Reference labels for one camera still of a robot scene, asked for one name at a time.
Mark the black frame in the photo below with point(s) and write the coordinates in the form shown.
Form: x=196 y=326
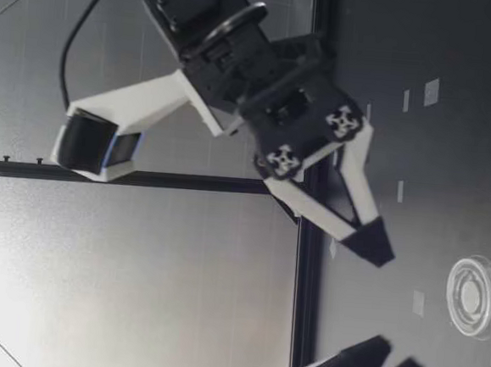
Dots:
x=306 y=282

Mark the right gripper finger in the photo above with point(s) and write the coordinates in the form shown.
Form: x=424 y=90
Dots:
x=366 y=244

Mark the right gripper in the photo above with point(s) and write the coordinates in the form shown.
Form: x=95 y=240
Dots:
x=304 y=90

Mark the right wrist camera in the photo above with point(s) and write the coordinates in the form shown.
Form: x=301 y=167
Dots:
x=123 y=110

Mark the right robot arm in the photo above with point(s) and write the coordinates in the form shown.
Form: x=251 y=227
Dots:
x=187 y=0

